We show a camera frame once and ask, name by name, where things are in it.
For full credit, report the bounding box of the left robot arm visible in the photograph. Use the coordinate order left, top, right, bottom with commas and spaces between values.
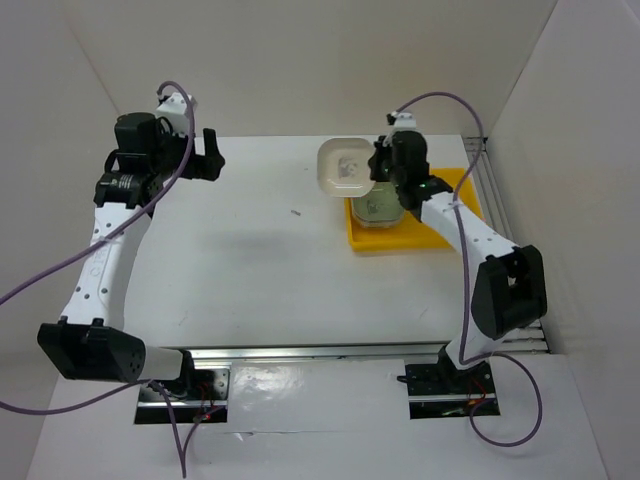
37, 107, 225, 399

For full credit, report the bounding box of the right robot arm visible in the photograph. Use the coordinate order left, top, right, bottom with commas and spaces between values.
368, 130, 548, 392

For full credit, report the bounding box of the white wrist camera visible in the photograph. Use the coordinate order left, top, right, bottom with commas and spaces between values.
154, 92, 190, 137
386, 111, 417, 136

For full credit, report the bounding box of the purple panda plate back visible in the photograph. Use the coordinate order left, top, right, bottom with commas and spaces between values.
355, 219, 400, 230

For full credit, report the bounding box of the yellow plastic bin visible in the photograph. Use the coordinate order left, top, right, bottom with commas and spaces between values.
345, 167, 486, 254

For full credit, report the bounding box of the aluminium mounting rail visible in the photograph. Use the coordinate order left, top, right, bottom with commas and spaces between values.
177, 342, 444, 366

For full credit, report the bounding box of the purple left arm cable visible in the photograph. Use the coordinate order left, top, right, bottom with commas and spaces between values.
0, 80, 196, 479

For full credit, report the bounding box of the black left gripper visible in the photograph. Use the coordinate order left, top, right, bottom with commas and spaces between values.
150, 120, 225, 182

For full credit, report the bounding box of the aluminium side rail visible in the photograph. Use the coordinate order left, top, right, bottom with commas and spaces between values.
462, 134, 551, 356

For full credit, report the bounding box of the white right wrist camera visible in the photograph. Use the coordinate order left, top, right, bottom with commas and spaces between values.
386, 111, 417, 136

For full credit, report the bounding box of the cream panda plate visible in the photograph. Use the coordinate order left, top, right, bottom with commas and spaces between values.
317, 138, 375, 198

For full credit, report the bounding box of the green panda plate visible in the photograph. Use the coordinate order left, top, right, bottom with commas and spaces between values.
350, 182, 405, 221

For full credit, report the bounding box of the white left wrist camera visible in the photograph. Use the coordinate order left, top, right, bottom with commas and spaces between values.
154, 92, 190, 137

